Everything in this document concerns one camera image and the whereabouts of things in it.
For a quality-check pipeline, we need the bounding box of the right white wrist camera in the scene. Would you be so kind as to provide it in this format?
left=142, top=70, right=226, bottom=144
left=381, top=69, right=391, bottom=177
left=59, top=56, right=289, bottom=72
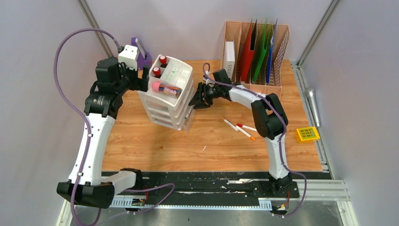
left=203, top=71, right=214, bottom=85

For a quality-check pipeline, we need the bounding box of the red cap white marker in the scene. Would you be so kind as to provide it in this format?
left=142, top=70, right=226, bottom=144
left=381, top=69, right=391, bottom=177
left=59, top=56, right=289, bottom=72
left=236, top=123, right=257, bottom=131

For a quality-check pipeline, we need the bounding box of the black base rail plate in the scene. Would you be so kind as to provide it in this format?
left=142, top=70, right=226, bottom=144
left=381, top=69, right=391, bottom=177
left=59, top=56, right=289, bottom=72
left=112, top=170, right=300, bottom=207

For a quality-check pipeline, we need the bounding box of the purple object at wall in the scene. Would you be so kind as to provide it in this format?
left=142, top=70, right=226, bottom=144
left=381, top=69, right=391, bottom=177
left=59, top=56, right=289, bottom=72
left=131, top=37, right=152, bottom=70

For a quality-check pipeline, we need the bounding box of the pink highlighter pack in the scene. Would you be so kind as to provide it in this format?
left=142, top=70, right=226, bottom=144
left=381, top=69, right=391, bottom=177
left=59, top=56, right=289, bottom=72
left=152, top=81, right=183, bottom=98

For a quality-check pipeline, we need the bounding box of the pink plastic file organizer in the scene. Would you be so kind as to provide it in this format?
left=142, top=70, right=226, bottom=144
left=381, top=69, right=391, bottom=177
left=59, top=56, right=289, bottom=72
left=222, top=21, right=290, bottom=97

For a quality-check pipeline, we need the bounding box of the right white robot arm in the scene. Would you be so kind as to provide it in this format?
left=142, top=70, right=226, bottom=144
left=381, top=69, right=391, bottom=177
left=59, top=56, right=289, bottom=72
left=189, top=69, right=292, bottom=197

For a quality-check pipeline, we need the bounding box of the white hardcover book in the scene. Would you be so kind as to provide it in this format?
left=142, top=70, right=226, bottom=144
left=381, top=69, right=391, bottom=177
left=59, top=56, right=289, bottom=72
left=222, top=41, right=235, bottom=79

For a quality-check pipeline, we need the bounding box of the green cap white marker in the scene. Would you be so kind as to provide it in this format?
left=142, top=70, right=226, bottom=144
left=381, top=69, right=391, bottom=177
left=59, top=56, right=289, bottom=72
left=185, top=106, right=193, bottom=119

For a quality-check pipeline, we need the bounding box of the purple cable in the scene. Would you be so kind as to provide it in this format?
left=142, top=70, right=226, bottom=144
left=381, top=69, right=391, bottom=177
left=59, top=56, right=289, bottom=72
left=202, top=62, right=308, bottom=218
left=53, top=28, right=175, bottom=226

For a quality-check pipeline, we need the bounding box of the blue folder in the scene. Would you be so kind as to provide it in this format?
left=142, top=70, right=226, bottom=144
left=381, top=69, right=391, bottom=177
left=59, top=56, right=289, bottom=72
left=266, top=19, right=278, bottom=85

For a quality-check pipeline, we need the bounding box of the red folder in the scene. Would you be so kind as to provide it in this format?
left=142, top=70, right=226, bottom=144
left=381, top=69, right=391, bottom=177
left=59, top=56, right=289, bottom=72
left=239, top=19, right=257, bottom=83

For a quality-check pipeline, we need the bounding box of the white plastic drawer unit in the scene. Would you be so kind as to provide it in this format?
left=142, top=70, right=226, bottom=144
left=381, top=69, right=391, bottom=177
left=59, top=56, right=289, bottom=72
left=138, top=55, right=195, bottom=131

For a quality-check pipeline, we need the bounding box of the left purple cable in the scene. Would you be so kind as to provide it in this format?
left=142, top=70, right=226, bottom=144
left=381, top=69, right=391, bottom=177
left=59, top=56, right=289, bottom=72
left=53, top=28, right=175, bottom=226

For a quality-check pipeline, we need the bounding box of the red round stamp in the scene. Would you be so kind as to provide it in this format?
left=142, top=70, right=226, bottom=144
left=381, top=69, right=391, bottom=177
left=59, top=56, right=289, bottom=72
left=159, top=55, right=168, bottom=68

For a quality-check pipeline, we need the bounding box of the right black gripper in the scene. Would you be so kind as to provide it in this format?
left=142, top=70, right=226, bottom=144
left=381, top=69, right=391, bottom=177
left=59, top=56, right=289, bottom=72
left=189, top=82, right=222, bottom=109

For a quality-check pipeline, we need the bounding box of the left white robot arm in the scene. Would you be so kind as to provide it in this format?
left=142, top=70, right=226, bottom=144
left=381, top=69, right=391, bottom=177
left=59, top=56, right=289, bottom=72
left=56, top=57, right=150, bottom=209

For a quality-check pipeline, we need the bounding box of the yellow small crate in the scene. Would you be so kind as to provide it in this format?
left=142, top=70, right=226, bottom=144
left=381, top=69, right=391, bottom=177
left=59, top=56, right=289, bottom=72
left=295, top=127, right=320, bottom=143

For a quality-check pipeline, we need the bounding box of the red black stamp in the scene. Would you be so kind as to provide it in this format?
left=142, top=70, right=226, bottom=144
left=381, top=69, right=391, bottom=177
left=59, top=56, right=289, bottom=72
left=152, top=66, right=161, bottom=78

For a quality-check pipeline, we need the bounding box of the green folder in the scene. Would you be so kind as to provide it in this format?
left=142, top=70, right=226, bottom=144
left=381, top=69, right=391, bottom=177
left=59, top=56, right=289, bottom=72
left=251, top=22, right=273, bottom=85

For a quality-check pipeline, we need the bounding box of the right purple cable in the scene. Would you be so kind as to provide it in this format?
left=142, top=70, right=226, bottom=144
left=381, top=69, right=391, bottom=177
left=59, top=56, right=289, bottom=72
left=202, top=62, right=308, bottom=218

